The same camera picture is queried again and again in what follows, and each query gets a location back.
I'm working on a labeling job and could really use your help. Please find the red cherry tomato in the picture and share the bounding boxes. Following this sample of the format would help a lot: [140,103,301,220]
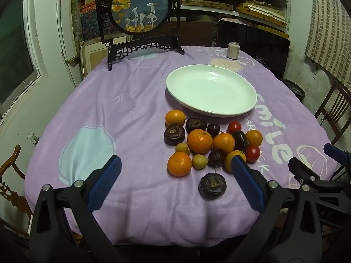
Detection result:
[245,145,261,163]
[227,121,242,134]

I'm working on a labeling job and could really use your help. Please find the small yellow round fruit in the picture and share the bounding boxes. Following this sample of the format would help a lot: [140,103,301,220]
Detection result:
[175,142,190,156]
[192,154,207,169]

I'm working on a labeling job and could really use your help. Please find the purple printed tablecloth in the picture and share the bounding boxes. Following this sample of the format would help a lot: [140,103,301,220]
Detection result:
[23,45,340,248]

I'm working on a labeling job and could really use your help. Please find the carved wooden chair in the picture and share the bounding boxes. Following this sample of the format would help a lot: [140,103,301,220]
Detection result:
[0,145,34,239]

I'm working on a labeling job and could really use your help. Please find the brown slatted wooden chair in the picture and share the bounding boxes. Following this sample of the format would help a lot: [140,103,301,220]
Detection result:
[315,81,351,146]

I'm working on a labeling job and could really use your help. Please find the window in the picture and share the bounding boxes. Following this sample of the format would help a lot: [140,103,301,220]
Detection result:
[0,0,41,113]

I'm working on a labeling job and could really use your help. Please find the small white jar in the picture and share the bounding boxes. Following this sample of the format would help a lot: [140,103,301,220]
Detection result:
[227,42,241,60]

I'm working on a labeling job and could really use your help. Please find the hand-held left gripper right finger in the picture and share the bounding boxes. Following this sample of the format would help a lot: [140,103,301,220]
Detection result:
[230,152,321,263]

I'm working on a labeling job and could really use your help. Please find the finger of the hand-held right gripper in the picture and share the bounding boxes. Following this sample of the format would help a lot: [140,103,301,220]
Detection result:
[288,157,351,194]
[324,142,351,181]

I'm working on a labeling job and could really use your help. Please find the white oval plate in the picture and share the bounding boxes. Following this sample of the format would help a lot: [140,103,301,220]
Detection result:
[166,64,257,118]

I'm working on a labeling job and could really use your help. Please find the small orange tangerine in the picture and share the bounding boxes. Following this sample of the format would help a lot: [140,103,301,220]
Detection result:
[224,150,246,172]
[245,130,263,146]

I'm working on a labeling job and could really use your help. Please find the black wheel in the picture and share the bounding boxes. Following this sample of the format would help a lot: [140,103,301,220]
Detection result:
[282,78,306,100]

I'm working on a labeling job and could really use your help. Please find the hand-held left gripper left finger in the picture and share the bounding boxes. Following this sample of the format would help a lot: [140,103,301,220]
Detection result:
[29,155,122,263]

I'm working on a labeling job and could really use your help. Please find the leaning framed pictures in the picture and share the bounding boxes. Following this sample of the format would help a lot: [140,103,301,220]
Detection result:
[71,0,111,77]

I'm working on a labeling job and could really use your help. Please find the oval orange kumquat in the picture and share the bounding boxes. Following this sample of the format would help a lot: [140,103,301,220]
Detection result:
[165,110,186,126]

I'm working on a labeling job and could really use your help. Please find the round deer painting table screen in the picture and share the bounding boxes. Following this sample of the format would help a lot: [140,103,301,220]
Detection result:
[95,0,185,72]

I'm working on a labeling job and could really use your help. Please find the woven checked wall hanging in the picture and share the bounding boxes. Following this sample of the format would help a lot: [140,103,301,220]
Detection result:
[304,0,351,73]

